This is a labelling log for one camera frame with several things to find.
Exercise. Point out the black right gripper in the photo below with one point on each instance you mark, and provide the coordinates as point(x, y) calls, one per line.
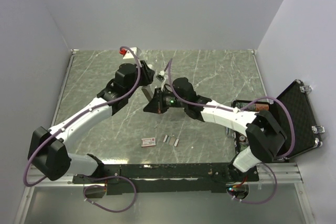
point(156, 105)

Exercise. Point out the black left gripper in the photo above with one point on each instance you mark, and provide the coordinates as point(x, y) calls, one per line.
point(147, 73)

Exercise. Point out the white stapler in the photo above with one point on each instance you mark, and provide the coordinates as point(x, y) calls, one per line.
point(147, 91)

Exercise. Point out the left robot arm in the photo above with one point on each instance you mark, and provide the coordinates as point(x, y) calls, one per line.
point(48, 150)

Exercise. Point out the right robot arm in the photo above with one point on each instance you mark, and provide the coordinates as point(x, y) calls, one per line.
point(265, 135)

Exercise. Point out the staple strip pack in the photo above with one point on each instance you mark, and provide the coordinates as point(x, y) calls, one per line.
point(171, 140)

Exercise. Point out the red white staple box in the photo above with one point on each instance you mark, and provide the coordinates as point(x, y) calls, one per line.
point(148, 142)

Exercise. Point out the black poker chip case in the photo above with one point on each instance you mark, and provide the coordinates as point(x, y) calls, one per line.
point(295, 99)

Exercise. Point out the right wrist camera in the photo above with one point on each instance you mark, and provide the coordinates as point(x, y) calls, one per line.
point(161, 76)

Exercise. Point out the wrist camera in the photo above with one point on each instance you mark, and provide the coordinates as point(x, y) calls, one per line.
point(161, 76)
point(128, 54)

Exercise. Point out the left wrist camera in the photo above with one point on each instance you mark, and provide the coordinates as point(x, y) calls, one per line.
point(128, 54)

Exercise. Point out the chrome case handle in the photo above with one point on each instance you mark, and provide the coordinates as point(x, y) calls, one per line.
point(230, 132)

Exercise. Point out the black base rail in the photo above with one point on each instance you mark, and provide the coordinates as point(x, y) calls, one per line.
point(164, 178)

